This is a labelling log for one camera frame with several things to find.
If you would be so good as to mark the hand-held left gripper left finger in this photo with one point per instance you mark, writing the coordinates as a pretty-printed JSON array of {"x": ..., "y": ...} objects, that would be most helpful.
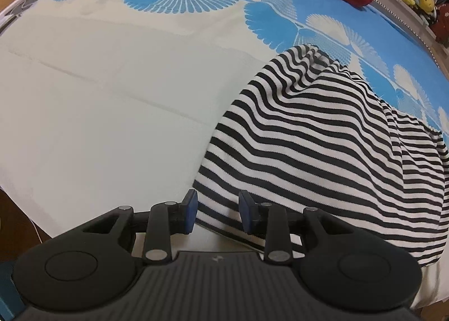
[{"x": 191, "y": 209}]

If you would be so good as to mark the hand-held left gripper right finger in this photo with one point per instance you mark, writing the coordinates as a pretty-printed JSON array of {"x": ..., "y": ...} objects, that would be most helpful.
[{"x": 245, "y": 211}]

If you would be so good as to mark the black white striped garment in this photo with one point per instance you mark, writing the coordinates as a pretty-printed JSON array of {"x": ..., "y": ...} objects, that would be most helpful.
[{"x": 315, "y": 138}]

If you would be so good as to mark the blue white printed blanket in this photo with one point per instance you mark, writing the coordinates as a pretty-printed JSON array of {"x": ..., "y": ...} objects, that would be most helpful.
[{"x": 105, "y": 114}]

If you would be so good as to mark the teal object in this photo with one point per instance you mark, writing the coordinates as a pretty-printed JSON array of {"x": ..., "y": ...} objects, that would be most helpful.
[{"x": 6, "y": 289}]

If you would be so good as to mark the red plush toy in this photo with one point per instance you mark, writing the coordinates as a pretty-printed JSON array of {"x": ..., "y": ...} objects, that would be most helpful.
[{"x": 442, "y": 23}]

